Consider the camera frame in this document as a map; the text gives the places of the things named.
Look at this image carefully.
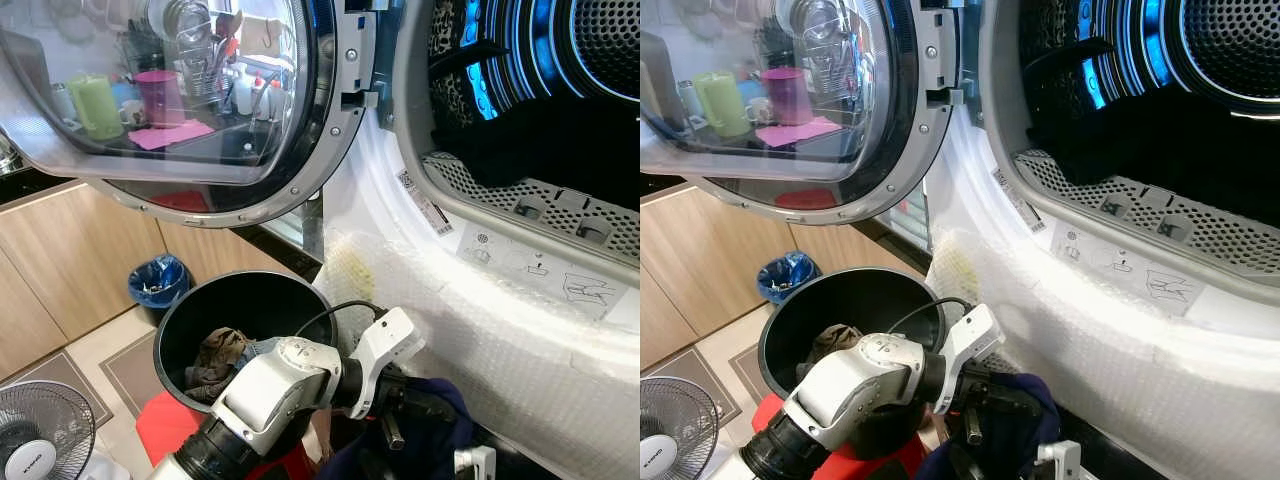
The dark navy garment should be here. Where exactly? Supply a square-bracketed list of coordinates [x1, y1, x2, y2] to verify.
[318, 378, 477, 480]
[914, 372, 1063, 480]

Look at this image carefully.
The white bubble-wrapped washing machine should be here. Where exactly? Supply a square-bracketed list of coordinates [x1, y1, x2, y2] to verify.
[315, 0, 641, 480]
[922, 0, 1280, 480]

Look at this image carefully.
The brown crumpled garment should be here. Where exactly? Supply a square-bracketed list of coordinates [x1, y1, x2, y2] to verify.
[800, 323, 867, 383]
[185, 328, 253, 403]

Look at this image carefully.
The white instruction sticker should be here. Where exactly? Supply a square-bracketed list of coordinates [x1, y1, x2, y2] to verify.
[458, 224, 629, 321]
[1050, 220, 1209, 317]

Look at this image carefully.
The black round laundry bucket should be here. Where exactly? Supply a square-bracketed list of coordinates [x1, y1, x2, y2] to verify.
[153, 270, 343, 443]
[757, 267, 948, 461]

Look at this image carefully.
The white barcode label sticker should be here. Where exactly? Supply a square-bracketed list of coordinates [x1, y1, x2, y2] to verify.
[397, 170, 454, 237]
[992, 167, 1047, 233]

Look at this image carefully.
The grey perforated lint filter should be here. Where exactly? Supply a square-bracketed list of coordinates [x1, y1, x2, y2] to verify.
[1012, 148, 1280, 281]
[420, 150, 641, 267]

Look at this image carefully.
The bin with blue bag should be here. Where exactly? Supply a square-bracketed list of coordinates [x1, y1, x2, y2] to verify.
[128, 254, 193, 327]
[757, 250, 824, 307]

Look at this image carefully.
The white electric fan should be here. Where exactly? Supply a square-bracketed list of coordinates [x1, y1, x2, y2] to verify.
[0, 380, 97, 480]
[640, 376, 707, 480]

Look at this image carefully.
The round glass washer door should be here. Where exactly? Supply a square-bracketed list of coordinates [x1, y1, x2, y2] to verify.
[0, 0, 378, 229]
[640, 0, 967, 227]

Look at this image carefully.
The black garment in drum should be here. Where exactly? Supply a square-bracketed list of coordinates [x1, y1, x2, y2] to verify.
[430, 40, 641, 213]

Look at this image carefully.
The wooden kitchen cabinet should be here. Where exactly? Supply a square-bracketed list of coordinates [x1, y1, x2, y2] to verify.
[640, 182, 886, 371]

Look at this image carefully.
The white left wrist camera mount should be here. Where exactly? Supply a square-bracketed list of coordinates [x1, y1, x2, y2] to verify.
[348, 307, 427, 421]
[935, 304, 1007, 413]

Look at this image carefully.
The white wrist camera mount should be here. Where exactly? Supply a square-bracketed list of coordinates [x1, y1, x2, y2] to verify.
[348, 307, 427, 421]
[935, 304, 1007, 413]
[454, 446, 497, 480]
[1035, 440, 1084, 480]

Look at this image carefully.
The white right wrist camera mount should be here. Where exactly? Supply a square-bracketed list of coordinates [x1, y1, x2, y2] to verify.
[454, 446, 497, 480]
[1035, 440, 1084, 480]

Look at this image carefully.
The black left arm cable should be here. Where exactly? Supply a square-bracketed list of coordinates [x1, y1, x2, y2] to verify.
[886, 296, 973, 337]
[294, 300, 387, 341]

